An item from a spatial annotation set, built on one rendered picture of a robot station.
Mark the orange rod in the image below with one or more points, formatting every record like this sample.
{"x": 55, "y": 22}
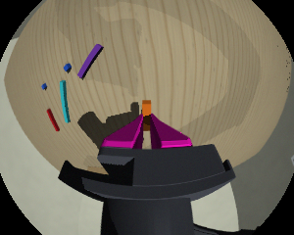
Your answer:
{"x": 146, "y": 112}

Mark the purple rod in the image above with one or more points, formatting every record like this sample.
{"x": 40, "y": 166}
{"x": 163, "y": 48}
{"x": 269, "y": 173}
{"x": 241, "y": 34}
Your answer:
{"x": 89, "y": 60}

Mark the turquoise rod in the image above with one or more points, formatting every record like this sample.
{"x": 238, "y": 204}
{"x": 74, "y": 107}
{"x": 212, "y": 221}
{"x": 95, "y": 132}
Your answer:
{"x": 63, "y": 91}

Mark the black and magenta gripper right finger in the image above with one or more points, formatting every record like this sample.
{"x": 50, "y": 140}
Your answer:
{"x": 165, "y": 137}

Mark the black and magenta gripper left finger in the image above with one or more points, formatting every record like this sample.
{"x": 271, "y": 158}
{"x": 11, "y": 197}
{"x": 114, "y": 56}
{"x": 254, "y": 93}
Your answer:
{"x": 129, "y": 136}

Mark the red rod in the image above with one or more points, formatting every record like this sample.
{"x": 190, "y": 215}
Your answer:
{"x": 52, "y": 119}

